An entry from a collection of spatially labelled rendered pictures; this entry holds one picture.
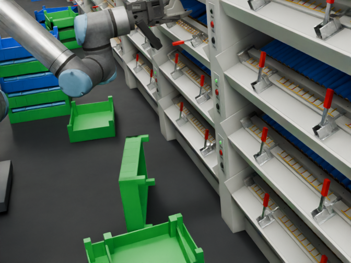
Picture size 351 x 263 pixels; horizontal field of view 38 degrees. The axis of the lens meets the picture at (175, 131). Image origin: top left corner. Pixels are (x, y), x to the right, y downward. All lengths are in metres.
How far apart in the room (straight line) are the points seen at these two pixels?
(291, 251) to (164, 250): 0.35
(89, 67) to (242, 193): 0.58
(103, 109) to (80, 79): 1.06
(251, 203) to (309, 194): 0.35
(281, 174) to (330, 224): 0.21
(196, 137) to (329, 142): 0.93
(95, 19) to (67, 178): 0.69
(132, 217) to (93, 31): 0.59
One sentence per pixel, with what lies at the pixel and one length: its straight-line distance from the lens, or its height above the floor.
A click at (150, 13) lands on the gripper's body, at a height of 0.62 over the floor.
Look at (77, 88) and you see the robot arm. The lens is 1.53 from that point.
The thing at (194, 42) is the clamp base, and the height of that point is 0.54.
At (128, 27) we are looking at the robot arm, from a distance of 1.63.
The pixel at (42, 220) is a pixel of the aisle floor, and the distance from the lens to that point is 1.82.
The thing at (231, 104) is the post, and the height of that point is 0.43.
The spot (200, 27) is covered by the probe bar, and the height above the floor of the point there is 0.57.
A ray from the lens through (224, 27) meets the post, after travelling 1.33.
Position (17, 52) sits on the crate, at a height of 0.35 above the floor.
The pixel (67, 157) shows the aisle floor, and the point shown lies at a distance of 2.19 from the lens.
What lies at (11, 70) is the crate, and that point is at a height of 0.27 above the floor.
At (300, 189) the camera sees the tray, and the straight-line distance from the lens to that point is 1.18.
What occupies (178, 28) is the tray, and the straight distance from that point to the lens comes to 1.78.
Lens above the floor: 0.98
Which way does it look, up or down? 26 degrees down
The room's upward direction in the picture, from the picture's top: 6 degrees counter-clockwise
